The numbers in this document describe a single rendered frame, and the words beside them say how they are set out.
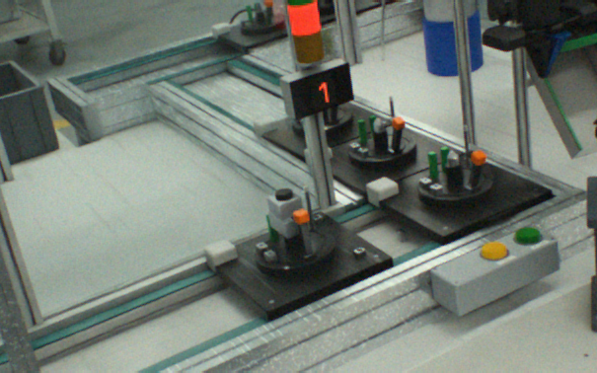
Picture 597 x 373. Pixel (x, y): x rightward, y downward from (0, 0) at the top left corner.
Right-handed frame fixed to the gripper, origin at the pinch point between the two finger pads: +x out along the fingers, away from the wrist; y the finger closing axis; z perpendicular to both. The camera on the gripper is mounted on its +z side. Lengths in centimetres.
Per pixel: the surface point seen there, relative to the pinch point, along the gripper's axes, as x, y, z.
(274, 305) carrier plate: 29, 49, 8
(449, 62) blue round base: 37, -49, 94
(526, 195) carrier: 28.6, -2.5, 8.3
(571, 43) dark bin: 5.3, -17.0, 11.9
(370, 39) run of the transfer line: 40, -51, 137
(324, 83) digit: 4.2, 23.6, 28.9
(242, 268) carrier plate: 29, 48, 22
